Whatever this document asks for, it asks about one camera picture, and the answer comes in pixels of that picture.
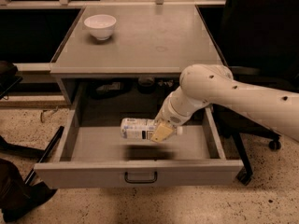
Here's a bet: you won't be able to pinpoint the black chair at left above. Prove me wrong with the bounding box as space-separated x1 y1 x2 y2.
0 61 22 99

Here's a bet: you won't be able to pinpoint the black office chair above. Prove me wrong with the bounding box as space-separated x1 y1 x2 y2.
214 0 299 187

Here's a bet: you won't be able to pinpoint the white ceramic bowl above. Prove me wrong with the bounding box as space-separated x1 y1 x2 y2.
84 14 117 40

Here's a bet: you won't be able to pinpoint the black drawer handle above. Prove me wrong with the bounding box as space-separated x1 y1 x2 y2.
124 172 158 184

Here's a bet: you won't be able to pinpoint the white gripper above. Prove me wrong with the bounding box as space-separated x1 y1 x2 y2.
150 95 192 143

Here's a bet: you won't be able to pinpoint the grey metal cabinet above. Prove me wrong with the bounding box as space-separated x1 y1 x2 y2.
50 4 222 105

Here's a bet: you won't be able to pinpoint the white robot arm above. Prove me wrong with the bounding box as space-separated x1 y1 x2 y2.
151 64 299 142

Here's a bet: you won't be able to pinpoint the open grey top drawer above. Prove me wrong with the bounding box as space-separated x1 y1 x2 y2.
34 81 244 189

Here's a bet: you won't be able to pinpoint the black pole on floor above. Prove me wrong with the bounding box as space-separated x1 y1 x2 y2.
24 126 64 185

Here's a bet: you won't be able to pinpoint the dark items under cabinet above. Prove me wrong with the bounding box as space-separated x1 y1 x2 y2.
87 77 175 100

